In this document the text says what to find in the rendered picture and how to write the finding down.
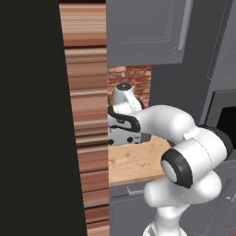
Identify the silver toaster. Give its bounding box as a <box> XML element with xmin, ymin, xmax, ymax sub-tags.
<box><xmin>107</xmin><ymin>122</ymin><xmax>152</xmax><ymax>147</ymax></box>

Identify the wooden side panel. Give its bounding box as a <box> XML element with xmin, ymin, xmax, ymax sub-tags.
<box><xmin>58</xmin><ymin>2</ymin><xmax>111</xmax><ymax>236</ymax></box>

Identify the grey drawer front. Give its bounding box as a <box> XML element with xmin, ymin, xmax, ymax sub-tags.
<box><xmin>109</xmin><ymin>181</ymin><xmax>155</xmax><ymax>202</ymax></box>

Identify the black fridge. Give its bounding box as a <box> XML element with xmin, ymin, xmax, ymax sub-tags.
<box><xmin>0</xmin><ymin>0</ymin><xmax>89</xmax><ymax>236</ymax></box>

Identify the grey upper cupboard door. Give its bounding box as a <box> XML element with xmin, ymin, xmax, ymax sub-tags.
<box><xmin>105</xmin><ymin>0</ymin><xmax>195</xmax><ymax>67</ymax></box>

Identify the grey lower cupboard door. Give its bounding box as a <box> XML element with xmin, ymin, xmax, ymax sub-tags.
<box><xmin>109</xmin><ymin>196</ymin><xmax>160</xmax><ymax>236</ymax></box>

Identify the built-in grey oven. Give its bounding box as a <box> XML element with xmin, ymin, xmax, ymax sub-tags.
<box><xmin>199</xmin><ymin>80</ymin><xmax>236</xmax><ymax>173</ymax></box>

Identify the grey tall cupboard door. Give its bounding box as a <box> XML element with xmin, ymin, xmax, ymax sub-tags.
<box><xmin>207</xmin><ymin>0</ymin><xmax>236</xmax><ymax>81</ymax></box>

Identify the grey cupboard door below oven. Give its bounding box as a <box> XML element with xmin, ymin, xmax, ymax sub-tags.
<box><xmin>179</xmin><ymin>159</ymin><xmax>236</xmax><ymax>236</ymax></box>

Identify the silver drawer handle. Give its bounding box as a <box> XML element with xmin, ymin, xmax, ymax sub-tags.
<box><xmin>125</xmin><ymin>186</ymin><xmax>145</xmax><ymax>197</ymax></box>

